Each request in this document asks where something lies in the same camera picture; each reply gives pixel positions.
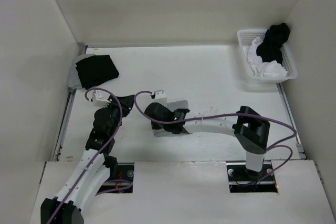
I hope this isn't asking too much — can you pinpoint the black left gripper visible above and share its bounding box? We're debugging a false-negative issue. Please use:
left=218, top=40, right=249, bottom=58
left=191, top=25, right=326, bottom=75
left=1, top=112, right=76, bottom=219
left=104, top=95, right=135, bottom=136

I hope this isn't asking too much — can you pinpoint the grey tank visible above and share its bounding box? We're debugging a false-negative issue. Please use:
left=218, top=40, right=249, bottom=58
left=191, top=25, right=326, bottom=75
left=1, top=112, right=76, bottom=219
left=153, top=100, right=191, bottom=138
left=67, top=54, right=94, bottom=93

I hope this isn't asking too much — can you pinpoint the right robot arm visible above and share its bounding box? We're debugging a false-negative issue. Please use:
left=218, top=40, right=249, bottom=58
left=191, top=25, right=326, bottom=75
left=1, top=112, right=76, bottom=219
left=144, top=102, right=270, bottom=180

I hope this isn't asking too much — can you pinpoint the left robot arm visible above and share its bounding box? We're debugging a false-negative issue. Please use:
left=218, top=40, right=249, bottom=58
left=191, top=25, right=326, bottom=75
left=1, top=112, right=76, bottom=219
left=40, top=94, right=134, bottom=223

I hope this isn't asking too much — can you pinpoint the grey folded tank top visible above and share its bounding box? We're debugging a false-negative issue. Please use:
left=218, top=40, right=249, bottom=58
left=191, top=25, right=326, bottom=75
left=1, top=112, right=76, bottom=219
left=67, top=54, right=94, bottom=93

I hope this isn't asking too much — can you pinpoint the black folded tank top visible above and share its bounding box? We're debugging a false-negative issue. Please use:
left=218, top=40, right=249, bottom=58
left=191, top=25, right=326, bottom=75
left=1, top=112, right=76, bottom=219
left=75, top=55, right=119, bottom=90

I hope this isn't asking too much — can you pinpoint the white crumpled garment in basket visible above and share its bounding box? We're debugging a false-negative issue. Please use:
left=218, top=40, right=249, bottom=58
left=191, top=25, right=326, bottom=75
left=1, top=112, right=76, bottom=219
left=247, top=37, right=288, bottom=77

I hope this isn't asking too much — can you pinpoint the white plastic laundry basket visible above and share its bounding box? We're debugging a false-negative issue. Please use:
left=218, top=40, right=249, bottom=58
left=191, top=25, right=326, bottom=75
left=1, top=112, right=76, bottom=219
left=237, top=26, right=298, bottom=84

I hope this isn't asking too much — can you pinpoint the black crumpled garment in basket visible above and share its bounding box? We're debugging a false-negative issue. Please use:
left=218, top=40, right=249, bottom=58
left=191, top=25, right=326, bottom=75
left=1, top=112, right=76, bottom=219
left=257, top=23, right=290, bottom=64

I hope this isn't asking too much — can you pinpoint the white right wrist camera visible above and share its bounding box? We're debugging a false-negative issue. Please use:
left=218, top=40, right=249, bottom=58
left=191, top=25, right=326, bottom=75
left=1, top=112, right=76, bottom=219
left=151, top=90, right=167, bottom=107

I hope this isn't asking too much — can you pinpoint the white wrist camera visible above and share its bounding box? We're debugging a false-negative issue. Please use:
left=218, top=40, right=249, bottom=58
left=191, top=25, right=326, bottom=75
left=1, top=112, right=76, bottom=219
left=90, top=90, right=110, bottom=108
left=151, top=90, right=167, bottom=107

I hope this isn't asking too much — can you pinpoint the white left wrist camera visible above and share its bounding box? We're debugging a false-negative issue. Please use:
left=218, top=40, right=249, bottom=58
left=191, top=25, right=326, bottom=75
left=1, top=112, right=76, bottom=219
left=90, top=90, right=110, bottom=108

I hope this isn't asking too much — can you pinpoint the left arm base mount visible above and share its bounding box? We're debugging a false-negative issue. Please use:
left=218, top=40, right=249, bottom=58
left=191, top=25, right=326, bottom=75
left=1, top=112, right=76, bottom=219
left=98, top=163, right=135, bottom=194

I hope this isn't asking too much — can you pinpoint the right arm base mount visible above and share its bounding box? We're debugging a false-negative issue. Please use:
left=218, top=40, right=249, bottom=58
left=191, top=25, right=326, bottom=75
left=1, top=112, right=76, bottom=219
left=226, top=162, right=278, bottom=193

